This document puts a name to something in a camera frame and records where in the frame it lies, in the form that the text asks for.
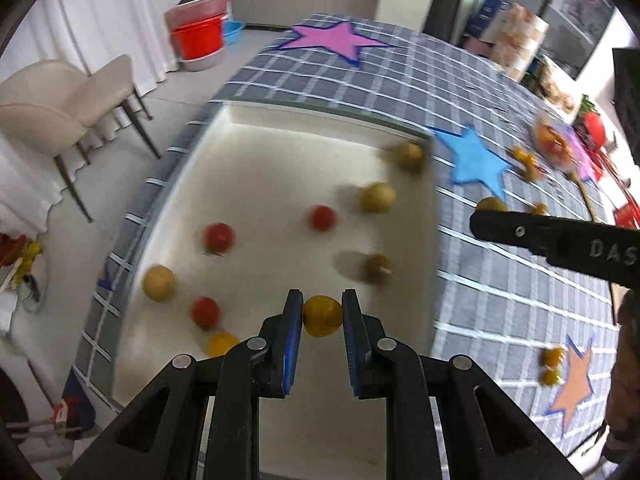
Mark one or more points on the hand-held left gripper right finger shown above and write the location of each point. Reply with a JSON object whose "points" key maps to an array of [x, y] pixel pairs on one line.
{"points": [[351, 340]]}

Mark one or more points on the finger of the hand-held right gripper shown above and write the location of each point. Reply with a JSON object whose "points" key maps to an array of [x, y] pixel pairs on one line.
{"points": [[500, 225]]}

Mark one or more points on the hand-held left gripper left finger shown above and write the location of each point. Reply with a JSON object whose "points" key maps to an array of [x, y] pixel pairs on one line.
{"points": [[292, 340]]}

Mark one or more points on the orange round fruit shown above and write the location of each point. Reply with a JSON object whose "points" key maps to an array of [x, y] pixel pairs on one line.
{"points": [[221, 344]]}

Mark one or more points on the brownish round fruit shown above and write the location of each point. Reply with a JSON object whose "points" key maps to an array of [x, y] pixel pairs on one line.
{"points": [[377, 266]]}

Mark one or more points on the red cherry tomato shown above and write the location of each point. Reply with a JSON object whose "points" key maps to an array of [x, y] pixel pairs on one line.
{"points": [[218, 236], [205, 311], [321, 217]]}

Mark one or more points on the clear plastic fruit container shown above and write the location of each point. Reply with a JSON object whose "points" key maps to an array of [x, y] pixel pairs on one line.
{"points": [[555, 140]]}

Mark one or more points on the yellow-brown round fruit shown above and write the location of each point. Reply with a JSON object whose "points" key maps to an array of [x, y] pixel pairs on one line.
{"points": [[410, 155]]}

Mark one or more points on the pale yellow round fruit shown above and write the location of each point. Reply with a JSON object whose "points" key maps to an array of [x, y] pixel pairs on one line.
{"points": [[378, 197], [159, 282]]}

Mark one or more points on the white rectangular tray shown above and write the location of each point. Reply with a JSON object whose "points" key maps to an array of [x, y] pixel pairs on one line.
{"points": [[275, 170]]}

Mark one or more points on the person's right forearm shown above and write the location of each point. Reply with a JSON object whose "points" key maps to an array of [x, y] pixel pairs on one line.
{"points": [[625, 360]]}

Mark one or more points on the small yellow fruit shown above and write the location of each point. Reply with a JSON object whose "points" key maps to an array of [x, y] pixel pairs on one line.
{"points": [[520, 152], [550, 377], [531, 169], [540, 208]]}

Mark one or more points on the long wooden paddle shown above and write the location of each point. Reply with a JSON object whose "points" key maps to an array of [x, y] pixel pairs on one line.
{"points": [[582, 191]]}

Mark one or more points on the grey checked star blanket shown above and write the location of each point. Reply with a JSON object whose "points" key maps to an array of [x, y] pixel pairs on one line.
{"points": [[500, 300]]}

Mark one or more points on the red plastic stool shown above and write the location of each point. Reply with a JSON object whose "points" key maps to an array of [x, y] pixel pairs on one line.
{"points": [[592, 127]]}

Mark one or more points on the snack packets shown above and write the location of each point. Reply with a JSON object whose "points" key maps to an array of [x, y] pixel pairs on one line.
{"points": [[555, 90]]}

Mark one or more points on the black device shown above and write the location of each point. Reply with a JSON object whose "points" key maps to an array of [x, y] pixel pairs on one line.
{"points": [[627, 80]]}

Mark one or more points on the printed cardboard box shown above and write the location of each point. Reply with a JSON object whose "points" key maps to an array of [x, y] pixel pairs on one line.
{"points": [[515, 35]]}

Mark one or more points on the blue boxes stack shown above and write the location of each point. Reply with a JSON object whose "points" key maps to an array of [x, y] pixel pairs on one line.
{"points": [[487, 7]]}

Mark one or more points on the red and blue floor item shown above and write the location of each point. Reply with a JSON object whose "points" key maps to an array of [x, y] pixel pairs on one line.
{"points": [[75, 412]]}

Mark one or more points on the floor clutter pile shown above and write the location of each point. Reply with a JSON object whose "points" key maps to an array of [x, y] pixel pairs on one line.
{"points": [[20, 260]]}

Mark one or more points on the white plastic basin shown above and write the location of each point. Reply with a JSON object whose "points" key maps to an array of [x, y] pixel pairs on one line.
{"points": [[200, 64]]}

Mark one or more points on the blue plastic basin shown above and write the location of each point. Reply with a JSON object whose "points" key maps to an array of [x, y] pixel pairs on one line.
{"points": [[233, 31]]}

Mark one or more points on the red plastic bucket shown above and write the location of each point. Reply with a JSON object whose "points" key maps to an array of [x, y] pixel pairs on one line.
{"points": [[197, 37]]}

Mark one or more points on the beige upholstered chair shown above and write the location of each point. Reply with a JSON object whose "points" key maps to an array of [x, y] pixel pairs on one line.
{"points": [[50, 105]]}

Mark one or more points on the pink plastic basin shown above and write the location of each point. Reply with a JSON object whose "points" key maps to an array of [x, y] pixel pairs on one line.
{"points": [[200, 5]]}

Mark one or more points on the white curtain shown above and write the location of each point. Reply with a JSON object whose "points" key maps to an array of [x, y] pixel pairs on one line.
{"points": [[115, 10]]}

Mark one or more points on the wall television screen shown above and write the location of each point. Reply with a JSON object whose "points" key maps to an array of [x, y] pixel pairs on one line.
{"points": [[575, 15]]}

